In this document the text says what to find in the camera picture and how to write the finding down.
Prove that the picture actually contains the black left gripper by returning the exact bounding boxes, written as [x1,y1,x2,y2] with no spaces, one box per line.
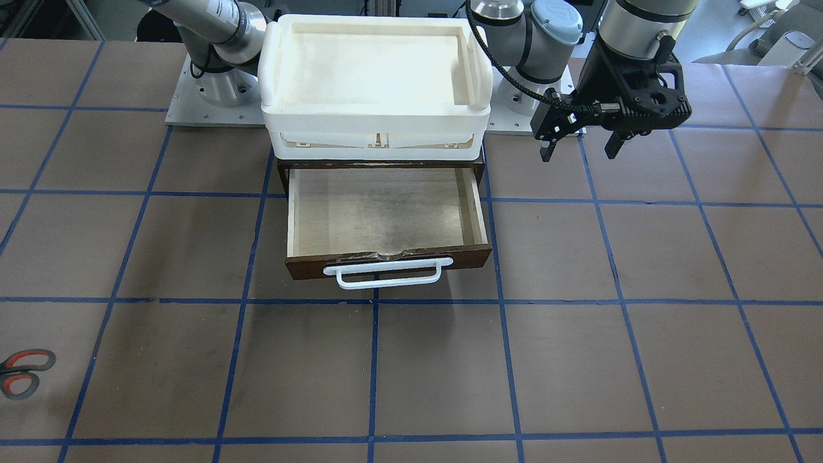
[532,39,692,162]

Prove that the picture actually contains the wooden drawer with white handle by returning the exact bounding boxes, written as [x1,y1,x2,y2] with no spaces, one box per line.
[285,168,492,290]

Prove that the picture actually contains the grey orange scissors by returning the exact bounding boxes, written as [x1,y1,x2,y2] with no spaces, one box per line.
[1,349,57,401]

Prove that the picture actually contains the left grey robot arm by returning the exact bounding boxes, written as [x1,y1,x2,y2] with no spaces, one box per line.
[462,1,697,162]

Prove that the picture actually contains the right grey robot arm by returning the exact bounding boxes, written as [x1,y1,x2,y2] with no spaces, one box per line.
[144,1,270,107]

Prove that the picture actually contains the white foam tray box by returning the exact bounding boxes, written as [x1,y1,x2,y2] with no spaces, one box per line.
[258,14,494,161]

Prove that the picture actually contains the dark brown wooden cabinet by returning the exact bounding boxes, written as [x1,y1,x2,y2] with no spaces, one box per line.
[275,149,485,192]

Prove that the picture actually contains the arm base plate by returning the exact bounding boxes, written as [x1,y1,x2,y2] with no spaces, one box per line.
[486,66,574,136]
[165,56,265,128]

